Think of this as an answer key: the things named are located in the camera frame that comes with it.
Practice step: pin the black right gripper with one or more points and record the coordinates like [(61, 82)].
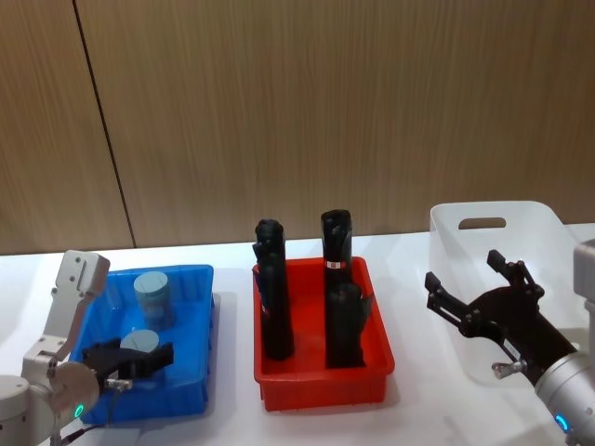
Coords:
[(516, 316)]

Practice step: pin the blue plastic bin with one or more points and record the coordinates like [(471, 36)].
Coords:
[(186, 334)]

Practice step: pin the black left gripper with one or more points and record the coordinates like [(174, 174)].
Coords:
[(109, 362)]

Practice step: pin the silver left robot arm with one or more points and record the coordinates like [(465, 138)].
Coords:
[(56, 325)]

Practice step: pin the red plastic bin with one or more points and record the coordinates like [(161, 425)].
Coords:
[(307, 334)]

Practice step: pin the translucent white plastic basket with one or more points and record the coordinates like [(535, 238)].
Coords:
[(469, 251)]

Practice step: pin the blue-grey cylinder container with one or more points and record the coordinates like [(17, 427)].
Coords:
[(139, 341), (155, 302)]

